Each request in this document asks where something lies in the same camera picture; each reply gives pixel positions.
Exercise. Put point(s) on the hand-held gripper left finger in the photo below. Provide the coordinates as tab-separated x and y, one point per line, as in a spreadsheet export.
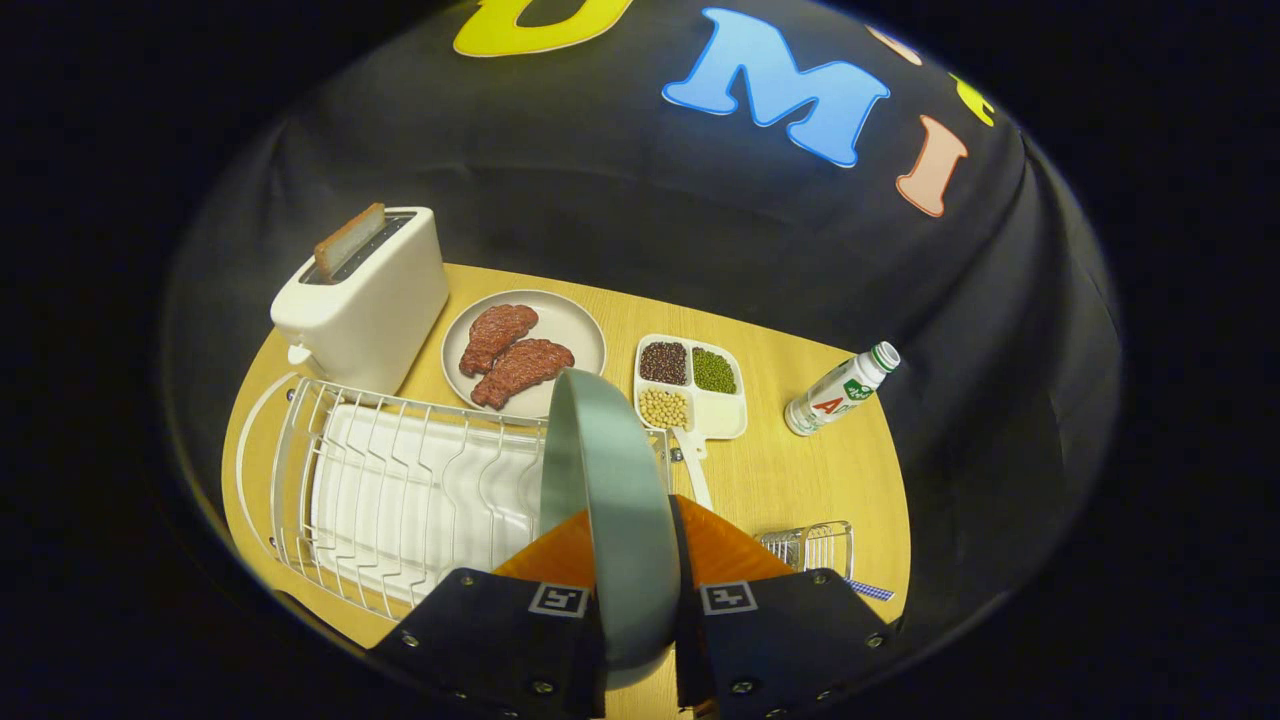
500	640

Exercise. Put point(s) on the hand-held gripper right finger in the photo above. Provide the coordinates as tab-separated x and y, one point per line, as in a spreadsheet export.
780	640

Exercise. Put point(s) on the pale green plate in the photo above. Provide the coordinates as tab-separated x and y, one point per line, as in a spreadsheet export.
620	500

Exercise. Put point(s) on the beige round plate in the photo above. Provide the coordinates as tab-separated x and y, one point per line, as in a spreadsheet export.
570	325

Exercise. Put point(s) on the white drip tray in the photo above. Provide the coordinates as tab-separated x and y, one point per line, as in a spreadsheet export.
400	500

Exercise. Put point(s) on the white compartment tray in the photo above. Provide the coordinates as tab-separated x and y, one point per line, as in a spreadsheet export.
720	415

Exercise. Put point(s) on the white green drink bottle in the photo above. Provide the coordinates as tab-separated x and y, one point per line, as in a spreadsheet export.
830	395

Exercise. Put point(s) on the pile of yellow beans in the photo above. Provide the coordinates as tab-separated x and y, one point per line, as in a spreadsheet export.
664	409

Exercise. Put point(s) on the brown meat steak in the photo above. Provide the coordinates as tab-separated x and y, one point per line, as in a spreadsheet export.
495	335
520	368

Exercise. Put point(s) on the pile of green beans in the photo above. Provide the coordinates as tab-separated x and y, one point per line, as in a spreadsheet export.
714	370

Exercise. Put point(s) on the pile of dark red beans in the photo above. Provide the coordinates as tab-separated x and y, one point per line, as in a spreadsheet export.
664	363

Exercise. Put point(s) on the white toaster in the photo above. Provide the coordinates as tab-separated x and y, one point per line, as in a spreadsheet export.
370	310

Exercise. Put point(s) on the bread slice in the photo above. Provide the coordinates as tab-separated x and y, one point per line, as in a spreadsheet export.
345	245

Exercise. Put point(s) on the black backdrop cloth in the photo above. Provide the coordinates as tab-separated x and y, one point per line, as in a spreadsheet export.
600	180

